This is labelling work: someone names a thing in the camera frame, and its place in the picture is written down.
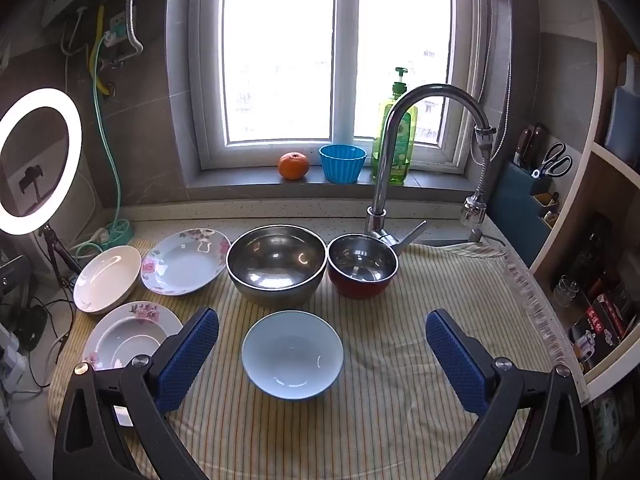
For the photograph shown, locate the blue cutting board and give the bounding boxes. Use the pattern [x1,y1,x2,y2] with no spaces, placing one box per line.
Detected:
[602,55,640,161]

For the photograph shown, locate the black stand base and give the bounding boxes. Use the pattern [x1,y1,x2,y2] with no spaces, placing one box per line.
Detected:
[7,304,49,352]

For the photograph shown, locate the teal hose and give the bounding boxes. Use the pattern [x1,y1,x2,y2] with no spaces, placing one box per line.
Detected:
[75,35,133,257]

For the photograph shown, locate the green dish soap bottle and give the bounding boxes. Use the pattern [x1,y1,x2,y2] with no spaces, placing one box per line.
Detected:
[371,67,415,184]

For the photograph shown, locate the red box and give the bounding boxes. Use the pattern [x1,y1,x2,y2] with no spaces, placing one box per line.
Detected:
[592,294,627,343]

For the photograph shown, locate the chrome sprayer hose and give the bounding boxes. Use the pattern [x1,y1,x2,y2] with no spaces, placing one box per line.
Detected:
[460,127,506,227]

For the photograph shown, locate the yellow pipe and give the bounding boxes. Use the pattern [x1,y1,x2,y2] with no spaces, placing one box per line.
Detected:
[89,5,114,96]

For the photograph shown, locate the plain white plate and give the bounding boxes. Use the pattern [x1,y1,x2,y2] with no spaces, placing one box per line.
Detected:
[73,245,142,315]

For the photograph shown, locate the large steel bowl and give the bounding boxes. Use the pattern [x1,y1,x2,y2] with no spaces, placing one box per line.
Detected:
[226,225,328,306]

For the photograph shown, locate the chrome kitchen faucet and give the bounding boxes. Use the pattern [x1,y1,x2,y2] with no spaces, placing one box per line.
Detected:
[366,83,493,250]

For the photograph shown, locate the striped yellow cloth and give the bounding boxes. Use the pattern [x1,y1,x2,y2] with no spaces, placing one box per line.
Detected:
[47,240,583,480]

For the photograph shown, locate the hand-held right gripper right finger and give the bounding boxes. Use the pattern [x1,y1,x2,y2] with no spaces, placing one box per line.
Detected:
[425,308,591,480]

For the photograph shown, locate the brown handled knife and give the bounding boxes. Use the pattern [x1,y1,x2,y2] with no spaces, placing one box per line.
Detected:
[529,122,547,162]
[515,127,534,167]

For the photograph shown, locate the light blue bowl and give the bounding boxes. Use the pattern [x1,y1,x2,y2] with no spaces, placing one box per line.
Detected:
[241,310,345,401]

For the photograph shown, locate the white power strip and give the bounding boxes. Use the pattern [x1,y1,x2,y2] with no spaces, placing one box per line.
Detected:
[0,325,27,397]

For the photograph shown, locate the black tripod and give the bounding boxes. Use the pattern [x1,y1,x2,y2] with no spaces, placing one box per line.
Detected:
[37,225,83,288]

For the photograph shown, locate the dark teal knife block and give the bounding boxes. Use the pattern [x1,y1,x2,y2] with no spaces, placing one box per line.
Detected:
[487,162,561,261]

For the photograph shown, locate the white ring light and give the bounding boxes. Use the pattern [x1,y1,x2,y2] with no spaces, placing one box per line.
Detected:
[0,87,83,235]

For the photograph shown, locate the red steel bowl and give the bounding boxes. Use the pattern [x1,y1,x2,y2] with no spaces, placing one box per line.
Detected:
[326,234,399,300]

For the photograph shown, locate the floral white plate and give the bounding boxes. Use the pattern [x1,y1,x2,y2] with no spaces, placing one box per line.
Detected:
[81,301,184,372]
[141,228,232,296]

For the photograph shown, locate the blue ribbed cup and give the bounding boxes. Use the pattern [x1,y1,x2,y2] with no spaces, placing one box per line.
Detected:
[319,144,367,184]

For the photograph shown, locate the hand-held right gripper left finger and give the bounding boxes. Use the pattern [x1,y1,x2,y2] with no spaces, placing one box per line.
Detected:
[52,307,221,480]

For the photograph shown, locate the clear drinking glass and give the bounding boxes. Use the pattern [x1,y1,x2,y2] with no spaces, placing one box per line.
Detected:
[552,275,583,311]

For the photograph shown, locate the wooden shelf unit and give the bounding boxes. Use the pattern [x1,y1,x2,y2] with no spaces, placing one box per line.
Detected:
[527,0,640,403]

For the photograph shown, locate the dark bottle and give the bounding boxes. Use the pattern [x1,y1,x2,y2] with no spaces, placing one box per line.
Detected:
[570,212,614,282]

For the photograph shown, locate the black phone holder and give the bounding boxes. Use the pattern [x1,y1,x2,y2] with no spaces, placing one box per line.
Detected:
[19,165,45,202]

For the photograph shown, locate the orange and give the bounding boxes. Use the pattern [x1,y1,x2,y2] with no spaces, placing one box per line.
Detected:
[278,152,310,181]

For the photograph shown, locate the metal flexible hose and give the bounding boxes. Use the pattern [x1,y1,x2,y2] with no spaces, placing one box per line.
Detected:
[125,0,146,57]

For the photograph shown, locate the black handled scissors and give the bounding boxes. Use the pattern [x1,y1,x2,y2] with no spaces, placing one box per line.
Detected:
[531,142,572,179]

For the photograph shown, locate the black printed box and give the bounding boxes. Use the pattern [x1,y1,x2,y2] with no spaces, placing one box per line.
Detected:
[569,317,619,377]

